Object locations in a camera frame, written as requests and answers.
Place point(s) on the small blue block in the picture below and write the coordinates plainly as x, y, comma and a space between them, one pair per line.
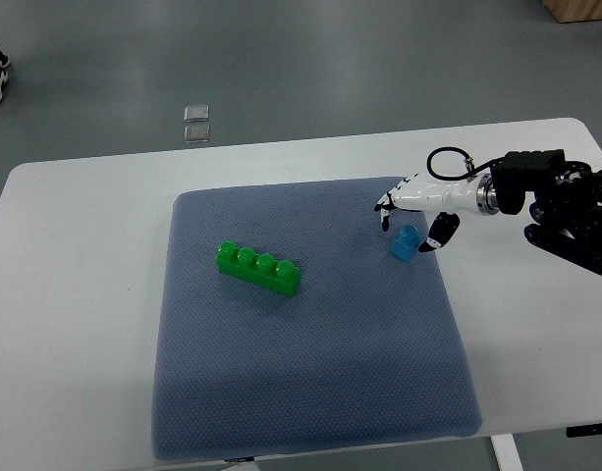
405, 243

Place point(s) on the wooden box corner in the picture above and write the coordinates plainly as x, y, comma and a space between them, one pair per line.
574, 11

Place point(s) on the upper metal floor plate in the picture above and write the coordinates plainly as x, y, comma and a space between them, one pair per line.
196, 113

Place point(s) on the white table leg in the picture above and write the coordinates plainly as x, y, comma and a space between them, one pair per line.
506, 452

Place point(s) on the black table control panel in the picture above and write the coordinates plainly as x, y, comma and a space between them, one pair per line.
581, 431

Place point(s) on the blue-grey fabric mat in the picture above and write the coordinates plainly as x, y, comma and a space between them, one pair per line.
367, 352

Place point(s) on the long green block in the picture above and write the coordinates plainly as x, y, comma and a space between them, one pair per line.
260, 269

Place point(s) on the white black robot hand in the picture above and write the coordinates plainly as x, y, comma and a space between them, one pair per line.
418, 193

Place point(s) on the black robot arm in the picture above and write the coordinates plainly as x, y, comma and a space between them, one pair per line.
567, 206

